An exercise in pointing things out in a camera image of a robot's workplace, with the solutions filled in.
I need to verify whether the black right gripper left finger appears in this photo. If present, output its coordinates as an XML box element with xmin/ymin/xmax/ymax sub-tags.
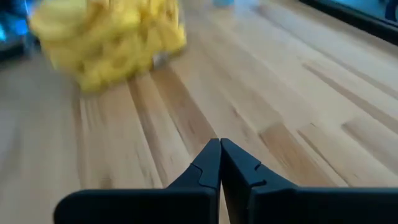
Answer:
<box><xmin>53</xmin><ymin>139</ymin><xmax>222</xmax><ymax>224</ymax></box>

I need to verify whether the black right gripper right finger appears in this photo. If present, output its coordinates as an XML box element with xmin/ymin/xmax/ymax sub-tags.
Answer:
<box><xmin>221</xmin><ymin>139</ymin><xmax>398</xmax><ymax>224</ymax></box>

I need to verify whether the clear plastic basket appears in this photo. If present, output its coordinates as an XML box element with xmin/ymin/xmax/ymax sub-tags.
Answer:
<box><xmin>23</xmin><ymin>0</ymin><xmax>189</xmax><ymax>94</ymax></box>

